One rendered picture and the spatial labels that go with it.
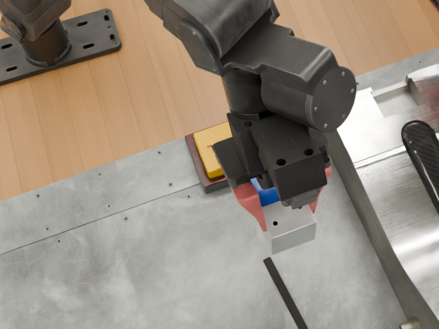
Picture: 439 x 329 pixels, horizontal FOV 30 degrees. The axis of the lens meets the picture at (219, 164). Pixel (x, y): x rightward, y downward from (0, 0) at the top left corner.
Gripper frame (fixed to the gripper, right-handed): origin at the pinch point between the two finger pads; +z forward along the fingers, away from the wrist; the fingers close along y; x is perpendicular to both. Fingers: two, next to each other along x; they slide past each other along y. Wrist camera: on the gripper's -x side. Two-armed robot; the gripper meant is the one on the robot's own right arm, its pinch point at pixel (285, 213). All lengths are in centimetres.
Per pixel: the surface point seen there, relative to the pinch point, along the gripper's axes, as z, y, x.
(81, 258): 9.2, -23.1, 15.8
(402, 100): 2.4, 20.0, 14.8
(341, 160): 5.9, 10.4, 12.2
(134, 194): 6.5, -14.5, 20.9
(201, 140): 2.2, -4.2, 21.1
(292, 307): 15.7, -1.5, 2.0
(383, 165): 4.0, 13.5, 6.5
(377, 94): 0.7, 17.3, 15.4
